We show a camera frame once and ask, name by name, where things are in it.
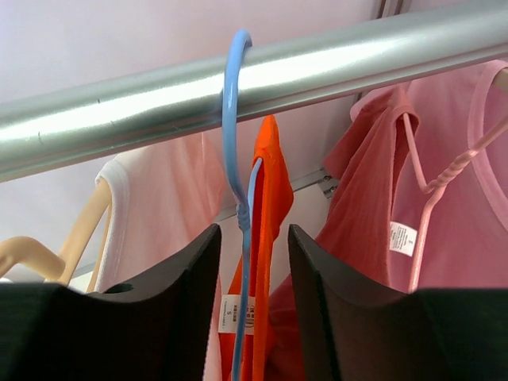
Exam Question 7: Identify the pink wire hanger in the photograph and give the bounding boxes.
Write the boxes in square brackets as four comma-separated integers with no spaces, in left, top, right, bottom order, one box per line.
[402,113,507,292]

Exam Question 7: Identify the coral red t shirt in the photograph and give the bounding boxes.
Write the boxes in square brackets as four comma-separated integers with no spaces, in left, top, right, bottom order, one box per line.
[267,85,421,381]

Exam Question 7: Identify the light pink t shirt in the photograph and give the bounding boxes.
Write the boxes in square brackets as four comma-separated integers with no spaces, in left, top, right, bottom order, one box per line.
[349,60,508,294]

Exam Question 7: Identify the silver clothes rail bar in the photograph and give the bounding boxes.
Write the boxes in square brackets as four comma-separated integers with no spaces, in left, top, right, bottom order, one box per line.
[1,1,507,181]

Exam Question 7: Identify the white t shirt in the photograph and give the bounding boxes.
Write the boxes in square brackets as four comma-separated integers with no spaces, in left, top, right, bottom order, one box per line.
[95,133,225,380]

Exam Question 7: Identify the orange t shirt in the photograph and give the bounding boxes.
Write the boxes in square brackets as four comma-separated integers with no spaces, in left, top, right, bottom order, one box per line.
[240,115,294,380]

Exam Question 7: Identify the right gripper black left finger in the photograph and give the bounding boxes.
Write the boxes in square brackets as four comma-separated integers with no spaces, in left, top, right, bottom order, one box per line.
[1,225,221,380]

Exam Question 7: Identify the blue wire hanger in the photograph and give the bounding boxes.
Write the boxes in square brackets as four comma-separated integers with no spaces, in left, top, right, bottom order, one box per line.
[221,29,252,380]

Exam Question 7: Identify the beige wooden hanger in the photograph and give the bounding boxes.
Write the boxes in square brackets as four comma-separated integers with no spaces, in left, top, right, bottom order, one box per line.
[1,178,112,286]

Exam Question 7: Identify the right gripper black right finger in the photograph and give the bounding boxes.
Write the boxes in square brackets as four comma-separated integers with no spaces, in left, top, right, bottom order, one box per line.
[288,225,507,380]

